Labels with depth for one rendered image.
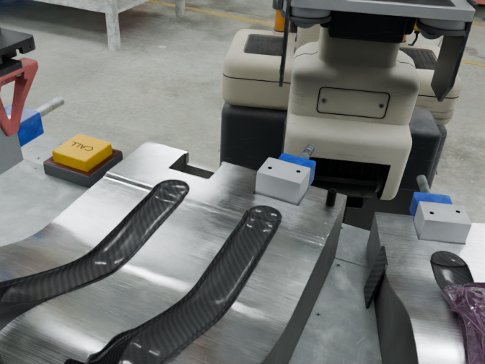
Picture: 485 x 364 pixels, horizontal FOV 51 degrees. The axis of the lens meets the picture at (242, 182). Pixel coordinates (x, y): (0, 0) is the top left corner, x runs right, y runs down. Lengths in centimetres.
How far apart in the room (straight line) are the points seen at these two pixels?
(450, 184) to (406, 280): 193
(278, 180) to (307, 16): 30
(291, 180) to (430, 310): 19
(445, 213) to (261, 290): 24
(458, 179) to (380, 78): 163
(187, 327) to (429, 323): 19
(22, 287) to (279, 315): 20
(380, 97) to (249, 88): 38
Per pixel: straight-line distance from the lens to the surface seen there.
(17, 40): 54
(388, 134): 93
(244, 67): 118
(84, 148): 77
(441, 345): 44
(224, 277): 48
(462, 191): 243
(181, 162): 63
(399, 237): 60
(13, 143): 60
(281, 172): 55
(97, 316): 39
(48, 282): 45
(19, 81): 57
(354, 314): 57
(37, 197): 74
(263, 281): 47
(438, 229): 60
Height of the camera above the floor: 121
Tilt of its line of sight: 33 degrees down
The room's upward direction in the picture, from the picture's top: 4 degrees clockwise
